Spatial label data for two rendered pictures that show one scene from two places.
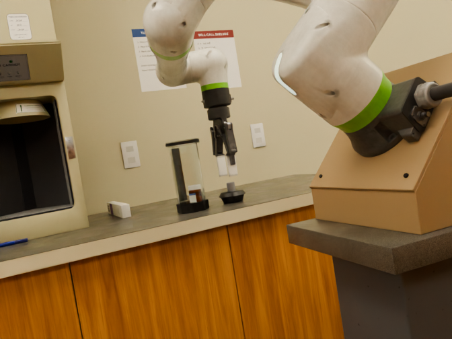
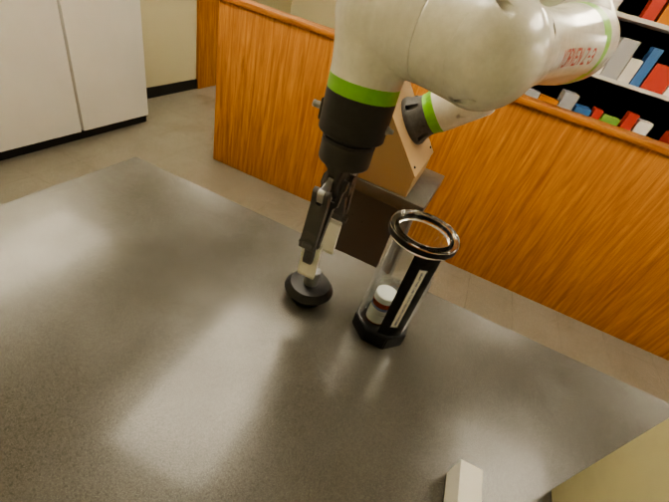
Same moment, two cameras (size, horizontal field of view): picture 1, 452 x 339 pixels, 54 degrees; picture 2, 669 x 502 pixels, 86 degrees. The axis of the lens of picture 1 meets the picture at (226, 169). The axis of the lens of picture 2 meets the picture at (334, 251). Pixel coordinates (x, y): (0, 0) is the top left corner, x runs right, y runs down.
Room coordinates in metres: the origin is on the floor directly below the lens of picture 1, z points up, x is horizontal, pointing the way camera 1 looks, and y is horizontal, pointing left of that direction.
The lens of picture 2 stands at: (1.85, 0.30, 1.43)
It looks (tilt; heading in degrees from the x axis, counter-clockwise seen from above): 37 degrees down; 216
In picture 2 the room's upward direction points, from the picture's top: 17 degrees clockwise
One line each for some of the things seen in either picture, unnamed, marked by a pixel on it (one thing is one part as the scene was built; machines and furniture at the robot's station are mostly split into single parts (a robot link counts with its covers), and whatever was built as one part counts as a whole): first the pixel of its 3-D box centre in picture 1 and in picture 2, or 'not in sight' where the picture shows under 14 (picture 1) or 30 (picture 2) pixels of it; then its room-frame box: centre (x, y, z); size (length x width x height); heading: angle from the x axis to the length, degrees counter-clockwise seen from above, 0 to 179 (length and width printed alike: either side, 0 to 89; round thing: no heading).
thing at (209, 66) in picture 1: (209, 69); (384, 33); (1.47, 0.00, 1.39); 0.13 x 0.11 x 0.14; 96
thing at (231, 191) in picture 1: (231, 192); (310, 283); (1.47, -0.01, 0.97); 0.09 x 0.09 x 0.07
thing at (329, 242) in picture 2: (231, 165); (330, 235); (1.44, -0.02, 1.06); 0.03 x 0.01 x 0.07; 114
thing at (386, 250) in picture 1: (401, 226); (390, 176); (0.83, -0.31, 0.92); 0.32 x 0.32 x 0.04; 20
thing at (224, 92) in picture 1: (217, 99); (352, 116); (1.47, -0.01, 1.29); 0.12 x 0.09 x 0.06; 114
